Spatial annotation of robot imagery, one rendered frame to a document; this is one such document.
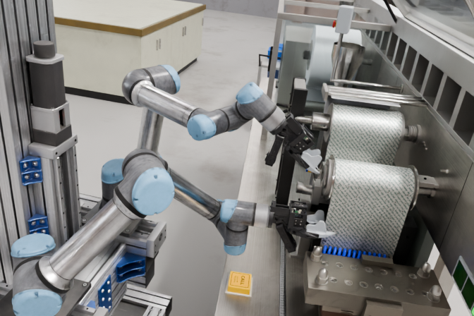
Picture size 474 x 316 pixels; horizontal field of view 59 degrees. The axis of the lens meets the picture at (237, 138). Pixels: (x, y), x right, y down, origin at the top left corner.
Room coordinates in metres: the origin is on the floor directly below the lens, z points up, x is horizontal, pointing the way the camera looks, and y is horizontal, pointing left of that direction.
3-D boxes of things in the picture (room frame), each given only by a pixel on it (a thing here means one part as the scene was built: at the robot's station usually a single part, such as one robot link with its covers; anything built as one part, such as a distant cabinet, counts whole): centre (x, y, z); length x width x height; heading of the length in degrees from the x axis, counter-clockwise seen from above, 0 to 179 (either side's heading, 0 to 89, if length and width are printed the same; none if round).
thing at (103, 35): (5.95, 1.97, 0.47); 2.48 x 2.09 x 0.93; 170
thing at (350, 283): (0.97, -0.45, 1.00); 0.40 x 0.16 x 0.06; 86
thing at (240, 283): (1.01, -0.06, 0.91); 0.07 x 0.07 x 0.02; 86
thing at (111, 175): (1.44, 0.46, 0.98); 0.13 x 0.12 x 0.14; 141
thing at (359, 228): (1.09, -0.42, 1.11); 0.23 x 0.01 x 0.18; 86
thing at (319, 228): (1.07, -0.29, 1.11); 0.09 x 0.03 x 0.06; 77
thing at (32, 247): (0.94, 0.56, 0.98); 0.13 x 0.12 x 0.14; 28
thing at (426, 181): (1.14, -0.60, 1.28); 0.06 x 0.05 x 0.02; 86
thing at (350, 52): (1.87, -0.45, 1.50); 0.14 x 0.14 x 0.06
